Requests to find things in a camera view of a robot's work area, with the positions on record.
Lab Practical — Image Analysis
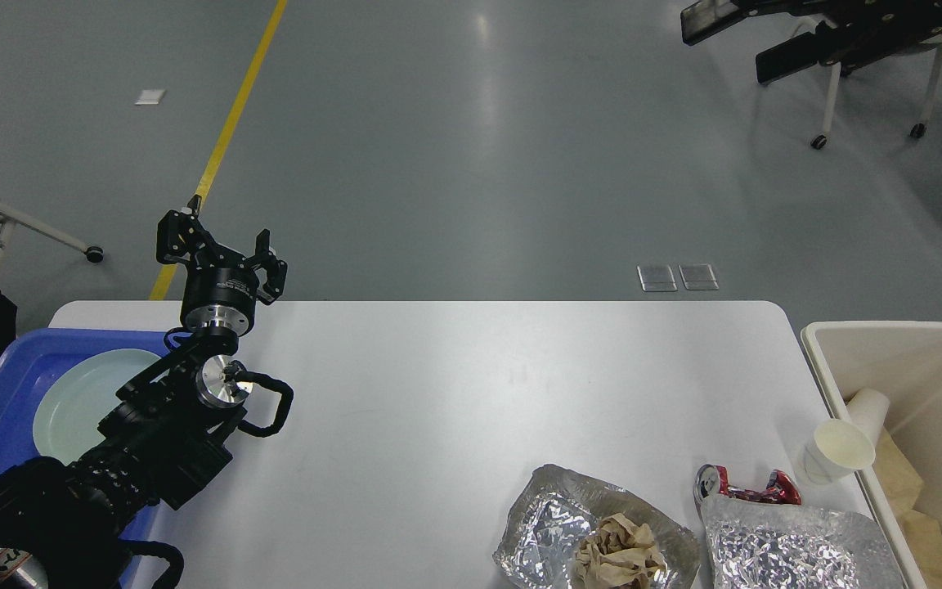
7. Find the crumpled aluminium foil piece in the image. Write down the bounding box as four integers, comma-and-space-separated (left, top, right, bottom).
700, 495, 906, 588

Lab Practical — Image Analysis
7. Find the crushed red can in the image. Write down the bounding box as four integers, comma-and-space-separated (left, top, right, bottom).
693, 465, 801, 510

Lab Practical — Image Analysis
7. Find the beige plastic bin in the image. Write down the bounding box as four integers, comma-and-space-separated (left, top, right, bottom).
801, 321, 942, 589

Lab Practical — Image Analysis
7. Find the white chair right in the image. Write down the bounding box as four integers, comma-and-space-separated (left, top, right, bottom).
810, 16, 942, 151

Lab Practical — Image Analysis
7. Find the brown paper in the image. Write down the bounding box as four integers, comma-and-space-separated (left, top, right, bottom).
571, 512, 669, 588

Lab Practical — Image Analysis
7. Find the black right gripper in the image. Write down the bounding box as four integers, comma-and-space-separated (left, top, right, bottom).
680, 1, 942, 85

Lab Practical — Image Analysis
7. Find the white paper scrap on floor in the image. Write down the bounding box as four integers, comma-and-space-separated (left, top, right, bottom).
134, 88, 167, 106

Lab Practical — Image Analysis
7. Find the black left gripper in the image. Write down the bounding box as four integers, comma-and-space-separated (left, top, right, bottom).
155, 195, 288, 336

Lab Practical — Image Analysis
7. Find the clear plastic piece on floor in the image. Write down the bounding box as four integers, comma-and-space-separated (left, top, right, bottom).
678, 263, 720, 291

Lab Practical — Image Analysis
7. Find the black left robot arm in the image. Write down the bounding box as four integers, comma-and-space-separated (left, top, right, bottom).
0, 196, 294, 588

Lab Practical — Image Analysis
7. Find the light green plate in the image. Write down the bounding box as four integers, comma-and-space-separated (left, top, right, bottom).
31, 349, 160, 465

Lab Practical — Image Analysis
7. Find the white paper cup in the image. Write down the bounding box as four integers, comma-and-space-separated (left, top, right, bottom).
846, 388, 890, 445
801, 419, 877, 485

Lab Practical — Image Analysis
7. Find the aluminium foil tray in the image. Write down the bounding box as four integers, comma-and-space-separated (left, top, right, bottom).
492, 465, 702, 588

